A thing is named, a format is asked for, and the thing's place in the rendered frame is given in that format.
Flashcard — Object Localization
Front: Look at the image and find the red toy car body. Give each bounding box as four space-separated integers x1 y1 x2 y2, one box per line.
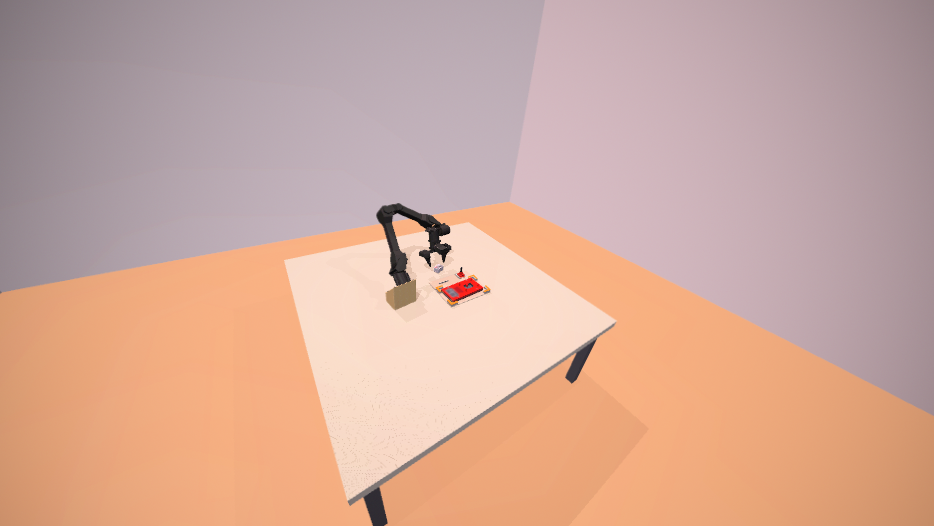
441 278 483 303

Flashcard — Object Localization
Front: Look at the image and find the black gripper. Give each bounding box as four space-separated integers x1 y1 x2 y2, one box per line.
419 238 452 267

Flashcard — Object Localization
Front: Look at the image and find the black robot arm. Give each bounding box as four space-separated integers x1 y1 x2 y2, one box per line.
376 203 451 286

